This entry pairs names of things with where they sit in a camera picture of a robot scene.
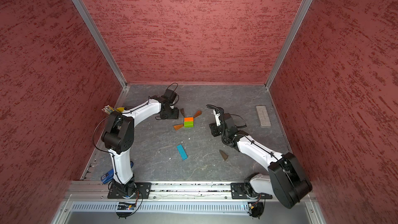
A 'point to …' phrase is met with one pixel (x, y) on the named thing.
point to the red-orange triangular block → (197, 113)
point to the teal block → (182, 153)
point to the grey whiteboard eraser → (264, 118)
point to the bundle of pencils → (108, 109)
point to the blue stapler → (109, 176)
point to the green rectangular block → (188, 124)
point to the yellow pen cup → (120, 109)
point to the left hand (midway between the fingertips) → (173, 118)
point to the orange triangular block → (177, 127)
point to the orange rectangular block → (188, 119)
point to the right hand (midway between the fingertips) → (213, 126)
